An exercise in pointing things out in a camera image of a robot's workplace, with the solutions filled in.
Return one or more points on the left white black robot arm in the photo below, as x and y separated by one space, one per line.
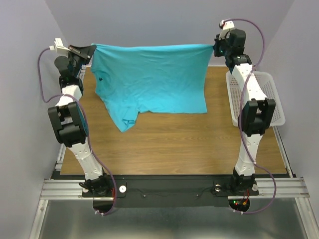
68 121

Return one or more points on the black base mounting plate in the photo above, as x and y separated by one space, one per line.
154 192

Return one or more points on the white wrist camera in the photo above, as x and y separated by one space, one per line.
225 26
59 47

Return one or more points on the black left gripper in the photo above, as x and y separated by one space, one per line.
84 52

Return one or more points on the turquoise t shirt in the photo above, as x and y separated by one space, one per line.
158 79

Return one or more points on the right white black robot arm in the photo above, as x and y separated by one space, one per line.
256 110

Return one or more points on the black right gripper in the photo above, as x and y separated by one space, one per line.
217 52

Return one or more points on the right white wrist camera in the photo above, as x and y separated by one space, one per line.
225 26

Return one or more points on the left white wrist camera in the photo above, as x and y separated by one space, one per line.
59 47

